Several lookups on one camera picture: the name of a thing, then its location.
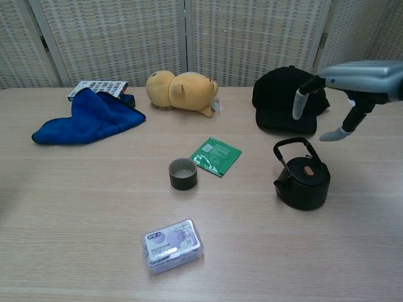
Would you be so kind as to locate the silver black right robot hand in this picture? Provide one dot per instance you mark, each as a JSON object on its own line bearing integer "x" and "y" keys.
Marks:
{"x": 365, "y": 78}

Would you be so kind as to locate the black teapot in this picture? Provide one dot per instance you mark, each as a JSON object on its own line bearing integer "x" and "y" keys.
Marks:
{"x": 305, "y": 188}

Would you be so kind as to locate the small metal cup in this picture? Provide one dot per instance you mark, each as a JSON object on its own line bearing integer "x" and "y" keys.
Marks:
{"x": 183, "y": 179}

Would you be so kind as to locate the black baseball cap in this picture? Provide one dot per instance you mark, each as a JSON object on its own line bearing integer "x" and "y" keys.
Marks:
{"x": 277, "y": 100}

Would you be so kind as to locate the green foil sachet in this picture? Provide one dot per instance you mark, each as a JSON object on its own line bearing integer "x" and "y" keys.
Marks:
{"x": 217, "y": 154}

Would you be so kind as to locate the yellow plush bear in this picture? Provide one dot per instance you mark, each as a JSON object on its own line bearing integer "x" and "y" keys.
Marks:
{"x": 185, "y": 91}

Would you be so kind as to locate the small dark blue box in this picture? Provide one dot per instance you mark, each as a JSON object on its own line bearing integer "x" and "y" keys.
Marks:
{"x": 129, "y": 100}

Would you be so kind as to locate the woven folding screen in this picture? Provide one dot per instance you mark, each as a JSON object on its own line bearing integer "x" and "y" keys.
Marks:
{"x": 126, "y": 37}

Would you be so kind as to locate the clear plastic floss box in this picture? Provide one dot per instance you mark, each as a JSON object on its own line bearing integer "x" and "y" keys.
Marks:
{"x": 173, "y": 247}

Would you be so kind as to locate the blue cloth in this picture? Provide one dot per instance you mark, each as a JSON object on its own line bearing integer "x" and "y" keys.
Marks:
{"x": 91, "y": 122}

